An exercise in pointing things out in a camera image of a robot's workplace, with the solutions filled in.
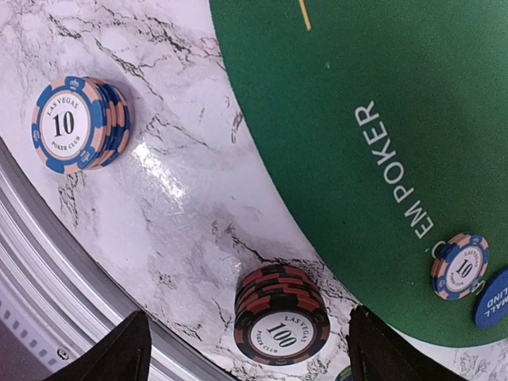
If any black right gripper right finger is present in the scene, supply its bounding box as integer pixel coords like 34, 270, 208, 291
347, 306, 462, 381

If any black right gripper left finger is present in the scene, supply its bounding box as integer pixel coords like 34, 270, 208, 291
45, 310, 152, 381

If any blue green chip stack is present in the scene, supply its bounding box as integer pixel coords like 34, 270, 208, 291
335, 366, 354, 381

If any red black chip stack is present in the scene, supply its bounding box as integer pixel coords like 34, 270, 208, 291
233, 264, 330, 366

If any black white chip stack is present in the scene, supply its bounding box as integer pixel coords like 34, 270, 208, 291
31, 76, 132, 174

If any blue small blind button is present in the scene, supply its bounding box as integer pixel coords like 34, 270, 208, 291
474, 267, 507, 329

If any round green poker mat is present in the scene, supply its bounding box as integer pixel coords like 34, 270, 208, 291
210, 1, 507, 347

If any aluminium front rail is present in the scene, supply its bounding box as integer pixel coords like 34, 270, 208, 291
1, 145, 227, 380

